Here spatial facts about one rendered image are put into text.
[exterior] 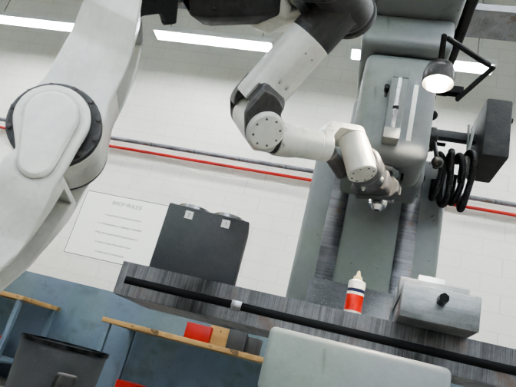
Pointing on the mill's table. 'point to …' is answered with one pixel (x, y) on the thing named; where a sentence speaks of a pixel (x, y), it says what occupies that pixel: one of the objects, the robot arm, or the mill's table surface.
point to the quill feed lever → (434, 148)
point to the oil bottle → (355, 294)
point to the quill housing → (413, 143)
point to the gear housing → (404, 39)
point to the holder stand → (201, 243)
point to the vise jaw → (430, 286)
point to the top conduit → (463, 27)
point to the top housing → (423, 9)
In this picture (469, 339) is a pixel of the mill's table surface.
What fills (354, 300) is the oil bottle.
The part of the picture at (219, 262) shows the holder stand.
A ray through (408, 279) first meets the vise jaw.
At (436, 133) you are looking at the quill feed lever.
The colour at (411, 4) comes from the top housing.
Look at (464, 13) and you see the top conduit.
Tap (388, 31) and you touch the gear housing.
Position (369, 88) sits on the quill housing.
